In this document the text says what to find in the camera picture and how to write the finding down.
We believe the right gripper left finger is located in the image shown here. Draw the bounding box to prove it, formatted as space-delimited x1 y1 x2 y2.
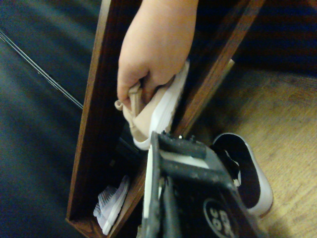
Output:
141 130 174 238

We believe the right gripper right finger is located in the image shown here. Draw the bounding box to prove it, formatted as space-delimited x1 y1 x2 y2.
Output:
158 131 260 238

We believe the tan shoe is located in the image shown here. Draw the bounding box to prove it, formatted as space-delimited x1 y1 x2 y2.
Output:
114 58 191 151

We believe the black shoe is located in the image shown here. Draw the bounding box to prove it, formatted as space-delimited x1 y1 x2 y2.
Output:
211 132 274 216

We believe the person's hand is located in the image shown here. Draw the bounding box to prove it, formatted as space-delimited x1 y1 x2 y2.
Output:
116 0 200 107

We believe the pale purple shoe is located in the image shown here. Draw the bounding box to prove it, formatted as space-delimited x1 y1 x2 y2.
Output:
93 175 132 236

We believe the brown shoe rack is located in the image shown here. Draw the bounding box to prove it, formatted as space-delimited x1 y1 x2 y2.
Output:
64 0 267 238

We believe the black curtain stand pole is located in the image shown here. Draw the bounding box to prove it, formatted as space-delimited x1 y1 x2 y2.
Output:
0 29 84 110

